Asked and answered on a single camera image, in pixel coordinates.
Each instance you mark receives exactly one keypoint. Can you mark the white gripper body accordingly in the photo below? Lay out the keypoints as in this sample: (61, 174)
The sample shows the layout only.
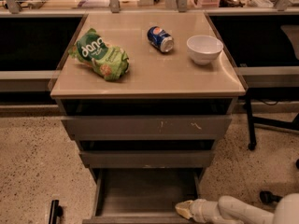
(198, 207)

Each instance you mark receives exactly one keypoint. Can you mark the black object on floor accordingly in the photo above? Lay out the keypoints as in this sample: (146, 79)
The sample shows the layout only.
(56, 212)

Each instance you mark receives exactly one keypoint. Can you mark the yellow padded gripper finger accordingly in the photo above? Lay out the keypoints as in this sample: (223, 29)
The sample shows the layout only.
(183, 209)

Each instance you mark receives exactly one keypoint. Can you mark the grey top drawer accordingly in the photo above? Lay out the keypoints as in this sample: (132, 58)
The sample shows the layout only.
(96, 128)

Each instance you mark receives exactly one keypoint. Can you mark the black chair base leg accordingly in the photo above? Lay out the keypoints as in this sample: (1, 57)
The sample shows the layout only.
(269, 197)

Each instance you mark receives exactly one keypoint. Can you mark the grey bottom drawer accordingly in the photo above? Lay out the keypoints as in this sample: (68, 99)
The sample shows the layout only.
(142, 196)

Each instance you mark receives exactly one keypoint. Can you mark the grey three-drawer cabinet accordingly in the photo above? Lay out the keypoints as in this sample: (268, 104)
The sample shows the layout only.
(157, 84)

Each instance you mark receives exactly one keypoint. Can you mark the black table leg with caster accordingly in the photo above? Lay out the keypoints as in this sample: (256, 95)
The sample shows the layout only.
(252, 136)

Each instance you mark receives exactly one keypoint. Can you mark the green chip bag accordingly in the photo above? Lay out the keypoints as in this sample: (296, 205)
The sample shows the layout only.
(109, 62)

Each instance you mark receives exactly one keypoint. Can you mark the white bowl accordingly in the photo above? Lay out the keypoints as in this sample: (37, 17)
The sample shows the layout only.
(204, 49)

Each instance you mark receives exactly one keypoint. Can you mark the grey middle drawer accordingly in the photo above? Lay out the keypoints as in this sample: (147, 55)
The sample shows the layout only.
(146, 159)

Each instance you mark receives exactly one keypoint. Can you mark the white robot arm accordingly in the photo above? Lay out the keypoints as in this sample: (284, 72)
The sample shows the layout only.
(271, 49)

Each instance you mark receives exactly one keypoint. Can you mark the blue soda can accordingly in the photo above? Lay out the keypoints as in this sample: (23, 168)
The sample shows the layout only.
(160, 39)

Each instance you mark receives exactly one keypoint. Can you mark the grey drawer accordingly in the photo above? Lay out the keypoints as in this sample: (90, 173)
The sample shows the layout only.
(96, 128)
(142, 196)
(146, 159)

